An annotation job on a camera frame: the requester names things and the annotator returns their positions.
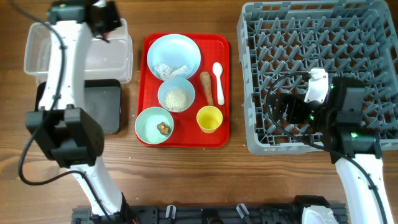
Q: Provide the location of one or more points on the red serving tray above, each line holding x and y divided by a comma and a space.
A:
186, 131

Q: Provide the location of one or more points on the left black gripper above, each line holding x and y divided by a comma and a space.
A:
114, 22

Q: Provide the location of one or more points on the clear plastic bin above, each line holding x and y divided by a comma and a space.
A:
112, 60

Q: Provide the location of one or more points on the white tissue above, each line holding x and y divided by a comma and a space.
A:
166, 72

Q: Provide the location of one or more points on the white plastic spoon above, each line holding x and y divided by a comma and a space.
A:
218, 70

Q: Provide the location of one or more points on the black plastic bin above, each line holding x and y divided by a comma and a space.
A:
91, 108

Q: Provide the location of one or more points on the mint green bowl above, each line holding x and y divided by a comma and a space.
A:
147, 122

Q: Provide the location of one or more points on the brown carrot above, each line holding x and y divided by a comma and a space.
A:
206, 85

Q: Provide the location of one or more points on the light blue plate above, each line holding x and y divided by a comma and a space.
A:
174, 50

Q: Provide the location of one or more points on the brown food scrap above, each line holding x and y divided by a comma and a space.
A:
163, 128

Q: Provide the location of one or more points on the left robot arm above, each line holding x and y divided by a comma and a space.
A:
81, 156

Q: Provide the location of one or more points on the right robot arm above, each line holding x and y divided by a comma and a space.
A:
333, 107

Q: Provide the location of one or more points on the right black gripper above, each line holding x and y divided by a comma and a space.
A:
296, 101

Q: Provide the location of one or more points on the yellow plastic cup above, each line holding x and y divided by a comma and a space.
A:
209, 119

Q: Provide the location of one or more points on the white rice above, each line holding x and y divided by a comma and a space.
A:
177, 100

